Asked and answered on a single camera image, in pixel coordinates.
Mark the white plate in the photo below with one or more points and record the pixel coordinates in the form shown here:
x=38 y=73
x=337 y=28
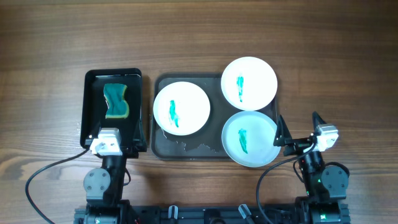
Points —
x=249 y=83
x=247 y=138
x=181 y=108

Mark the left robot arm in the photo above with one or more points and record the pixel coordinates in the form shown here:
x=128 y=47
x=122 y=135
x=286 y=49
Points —
x=104 y=185

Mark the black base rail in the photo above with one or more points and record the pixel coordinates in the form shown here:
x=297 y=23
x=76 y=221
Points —
x=277 y=213

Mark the small black tray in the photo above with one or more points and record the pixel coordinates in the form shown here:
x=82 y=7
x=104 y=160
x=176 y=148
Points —
x=95 y=107

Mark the green yellow sponge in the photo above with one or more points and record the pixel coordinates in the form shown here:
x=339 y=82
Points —
x=118 y=107

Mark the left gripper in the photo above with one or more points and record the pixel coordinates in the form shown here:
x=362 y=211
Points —
x=130 y=151

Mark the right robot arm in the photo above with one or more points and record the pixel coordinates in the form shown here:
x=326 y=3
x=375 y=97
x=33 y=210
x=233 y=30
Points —
x=325 y=183

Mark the large dark grey tray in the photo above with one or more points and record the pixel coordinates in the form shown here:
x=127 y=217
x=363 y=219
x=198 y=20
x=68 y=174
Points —
x=205 y=144

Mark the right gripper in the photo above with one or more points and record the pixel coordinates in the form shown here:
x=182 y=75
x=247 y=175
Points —
x=295 y=144

